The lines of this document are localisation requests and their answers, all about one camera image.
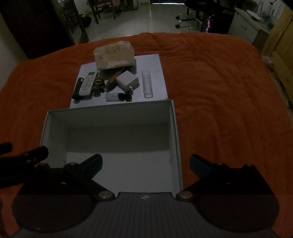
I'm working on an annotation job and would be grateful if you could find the white cardboard box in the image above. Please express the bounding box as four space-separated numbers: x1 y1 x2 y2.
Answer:
39 99 185 193

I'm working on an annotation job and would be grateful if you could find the yellow wooden cabinet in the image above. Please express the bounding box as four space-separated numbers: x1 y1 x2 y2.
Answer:
261 2 293 98

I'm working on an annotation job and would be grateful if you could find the white cabinet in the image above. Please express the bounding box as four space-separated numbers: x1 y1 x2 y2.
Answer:
228 7 269 44

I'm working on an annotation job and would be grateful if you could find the computer tower with coloured lights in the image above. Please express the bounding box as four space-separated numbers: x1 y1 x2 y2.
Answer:
201 13 234 35

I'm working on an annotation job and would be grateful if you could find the white remote control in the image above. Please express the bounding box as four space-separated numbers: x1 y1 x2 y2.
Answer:
79 71 97 97

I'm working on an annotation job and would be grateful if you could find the black office chair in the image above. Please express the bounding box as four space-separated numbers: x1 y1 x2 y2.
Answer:
175 0 229 29

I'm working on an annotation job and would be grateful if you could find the white plate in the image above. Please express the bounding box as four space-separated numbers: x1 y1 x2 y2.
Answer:
247 10 262 21

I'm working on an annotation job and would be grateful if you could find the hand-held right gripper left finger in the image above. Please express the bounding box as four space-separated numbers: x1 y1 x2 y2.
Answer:
21 154 115 202

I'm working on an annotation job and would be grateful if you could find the brown pen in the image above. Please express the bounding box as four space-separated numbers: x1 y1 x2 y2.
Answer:
105 69 124 93

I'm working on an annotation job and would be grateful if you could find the wooden chair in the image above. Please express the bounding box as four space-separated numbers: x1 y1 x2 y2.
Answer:
88 0 118 25

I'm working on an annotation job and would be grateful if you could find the clear plastic bottle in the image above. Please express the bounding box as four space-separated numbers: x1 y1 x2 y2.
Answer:
261 5 279 26

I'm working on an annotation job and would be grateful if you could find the black and orange lighter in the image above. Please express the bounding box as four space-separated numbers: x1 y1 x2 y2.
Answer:
72 77 85 99

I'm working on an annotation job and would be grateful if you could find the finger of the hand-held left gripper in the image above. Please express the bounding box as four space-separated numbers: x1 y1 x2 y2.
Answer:
12 146 49 165
0 142 12 157

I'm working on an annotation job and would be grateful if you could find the white charger adapter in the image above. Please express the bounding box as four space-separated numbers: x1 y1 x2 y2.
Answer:
116 70 140 91

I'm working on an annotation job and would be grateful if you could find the dark wardrobe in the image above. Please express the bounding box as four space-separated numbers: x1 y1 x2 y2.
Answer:
0 0 76 60

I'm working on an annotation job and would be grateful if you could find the flat white box lid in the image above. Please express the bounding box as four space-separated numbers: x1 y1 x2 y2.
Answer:
69 54 169 109

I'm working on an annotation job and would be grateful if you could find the small bottle with black cap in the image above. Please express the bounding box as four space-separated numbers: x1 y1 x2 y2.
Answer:
105 92 132 102

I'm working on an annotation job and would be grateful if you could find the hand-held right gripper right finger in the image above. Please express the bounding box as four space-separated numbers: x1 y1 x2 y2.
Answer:
175 154 274 202

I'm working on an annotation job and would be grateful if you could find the orange blanket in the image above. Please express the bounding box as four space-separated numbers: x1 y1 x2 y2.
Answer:
0 32 293 238

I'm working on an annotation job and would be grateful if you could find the clear plastic tube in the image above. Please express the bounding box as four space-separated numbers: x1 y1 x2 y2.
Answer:
141 69 153 99

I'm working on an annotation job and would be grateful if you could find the small toy figure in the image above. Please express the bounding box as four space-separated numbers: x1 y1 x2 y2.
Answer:
93 77 105 98

